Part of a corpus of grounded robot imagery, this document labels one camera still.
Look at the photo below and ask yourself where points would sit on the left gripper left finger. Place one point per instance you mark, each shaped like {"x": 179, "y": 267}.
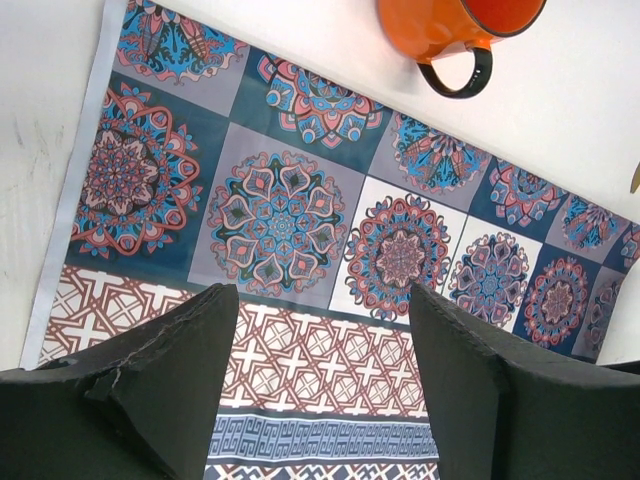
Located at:
{"x": 140, "y": 405}

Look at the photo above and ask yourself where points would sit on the gold knife green handle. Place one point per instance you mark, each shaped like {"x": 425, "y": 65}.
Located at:
{"x": 635, "y": 180}

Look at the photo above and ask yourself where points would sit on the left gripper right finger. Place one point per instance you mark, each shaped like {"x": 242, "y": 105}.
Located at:
{"x": 501, "y": 407}

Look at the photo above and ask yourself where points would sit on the orange mug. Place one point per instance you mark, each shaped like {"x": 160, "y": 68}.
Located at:
{"x": 426, "y": 30}

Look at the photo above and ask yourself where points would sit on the patterned placemat cloth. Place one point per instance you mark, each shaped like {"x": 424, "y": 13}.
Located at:
{"x": 201, "y": 159}

